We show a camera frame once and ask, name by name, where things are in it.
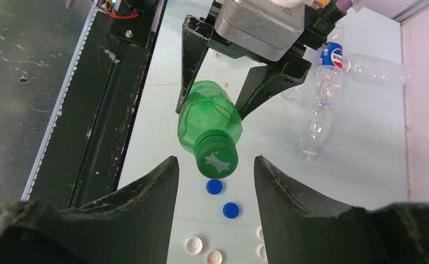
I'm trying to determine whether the clear crushed plastic bottle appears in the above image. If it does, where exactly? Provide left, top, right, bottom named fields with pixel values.
left=280, top=48, right=321, bottom=109

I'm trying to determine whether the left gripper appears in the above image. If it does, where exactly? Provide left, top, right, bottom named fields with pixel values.
left=175, top=1, right=346, bottom=119

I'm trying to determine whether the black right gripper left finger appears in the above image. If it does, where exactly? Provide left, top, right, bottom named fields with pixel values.
left=0, top=156, right=179, bottom=263

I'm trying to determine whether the blue bottle cap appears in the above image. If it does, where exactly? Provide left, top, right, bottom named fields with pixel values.
left=222, top=202, right=240, bottom=219
left=206, top=179, right=223, bottom=195

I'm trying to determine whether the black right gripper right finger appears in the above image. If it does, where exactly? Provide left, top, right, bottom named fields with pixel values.
left=254, top=156, right=429, bottom=263

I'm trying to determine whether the white bottle cap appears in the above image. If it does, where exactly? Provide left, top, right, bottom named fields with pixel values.
left=256, top=244, right=267, bottom=262
left=184, top=236, right=203, bottom=256
left=255, top=225, right=265, bottom=242

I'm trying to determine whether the cream bottle cap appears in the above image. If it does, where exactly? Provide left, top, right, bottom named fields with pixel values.
left=205, top=250, right=223, bottom=264

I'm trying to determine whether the green plastic bottle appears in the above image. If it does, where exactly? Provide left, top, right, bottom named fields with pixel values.
left=177, top=80, right=243, bottom=154

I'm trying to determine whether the green bottle cap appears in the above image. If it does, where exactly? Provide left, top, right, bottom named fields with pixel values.
left=193, top=129, right=239, bottom=179

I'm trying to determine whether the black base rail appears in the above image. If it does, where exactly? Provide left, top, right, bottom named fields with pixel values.
left=28, top=1, right=167, bottom=209

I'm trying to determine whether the clear bottle with blue label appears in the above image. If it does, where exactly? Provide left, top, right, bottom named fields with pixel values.
left=301, top=42, right=344, bottom=161

